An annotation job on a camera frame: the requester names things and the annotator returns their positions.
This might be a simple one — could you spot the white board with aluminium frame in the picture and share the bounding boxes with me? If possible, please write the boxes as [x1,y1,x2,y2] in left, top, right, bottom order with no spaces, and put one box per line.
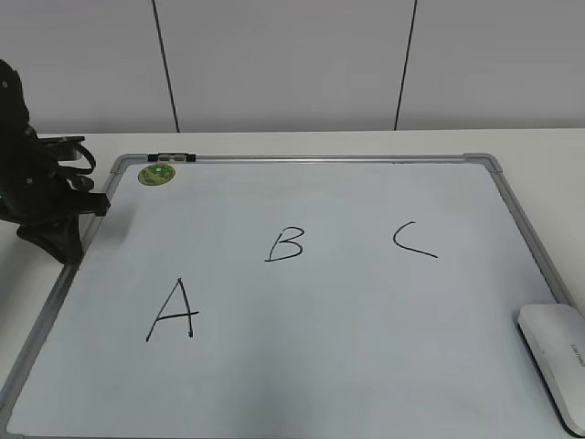
[1,154,582,438]

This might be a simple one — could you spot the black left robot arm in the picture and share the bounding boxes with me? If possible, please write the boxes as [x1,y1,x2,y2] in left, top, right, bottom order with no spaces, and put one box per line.
[1,61,110,264]

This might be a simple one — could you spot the white board eraser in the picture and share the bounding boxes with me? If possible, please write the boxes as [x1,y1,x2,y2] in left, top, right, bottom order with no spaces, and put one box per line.
[517,304,584,436]

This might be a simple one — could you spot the round green magnet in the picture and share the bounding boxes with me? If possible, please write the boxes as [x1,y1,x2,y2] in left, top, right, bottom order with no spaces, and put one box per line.
[138,163,176,187]

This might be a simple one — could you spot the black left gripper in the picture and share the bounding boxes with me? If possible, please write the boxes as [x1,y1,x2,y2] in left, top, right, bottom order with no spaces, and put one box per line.
[1,126,110,264]

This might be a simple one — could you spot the black silver hanging clip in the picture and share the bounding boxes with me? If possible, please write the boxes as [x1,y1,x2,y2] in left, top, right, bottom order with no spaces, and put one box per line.
[147,153,197,163]

